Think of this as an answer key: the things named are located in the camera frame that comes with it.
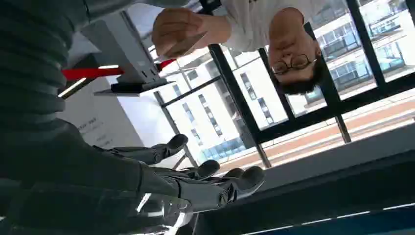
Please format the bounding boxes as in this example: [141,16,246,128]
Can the person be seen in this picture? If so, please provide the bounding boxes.
[214,0,329,95]

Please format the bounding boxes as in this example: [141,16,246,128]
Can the person's hand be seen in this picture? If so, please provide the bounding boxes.
[151,7,233,61]

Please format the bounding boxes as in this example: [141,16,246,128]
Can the dark window sill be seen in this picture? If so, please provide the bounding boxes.
[191,122,415,235]

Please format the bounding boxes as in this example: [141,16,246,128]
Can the black window frame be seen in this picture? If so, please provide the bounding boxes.
[153,0,415,169]

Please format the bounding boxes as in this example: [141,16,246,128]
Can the white printed sign board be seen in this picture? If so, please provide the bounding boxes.
[55,77,145,150]

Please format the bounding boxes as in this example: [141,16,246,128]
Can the person's glasses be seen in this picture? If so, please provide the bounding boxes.
[272,53,319,75]

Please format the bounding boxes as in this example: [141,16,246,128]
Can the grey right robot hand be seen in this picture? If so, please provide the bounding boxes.
[0,118,266,235]

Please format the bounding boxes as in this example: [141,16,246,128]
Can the ceiling light strip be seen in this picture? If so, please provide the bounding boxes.
[57,77,88,98]

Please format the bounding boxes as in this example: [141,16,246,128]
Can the grey box-shaped device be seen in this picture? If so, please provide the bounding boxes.
[80,12,176,97]

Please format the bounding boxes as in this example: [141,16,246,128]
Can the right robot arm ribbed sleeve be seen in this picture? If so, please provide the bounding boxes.
[0,0,137,137]

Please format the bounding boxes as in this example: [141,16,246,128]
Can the red strap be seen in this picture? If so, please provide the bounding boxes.
[61,58,178,82]

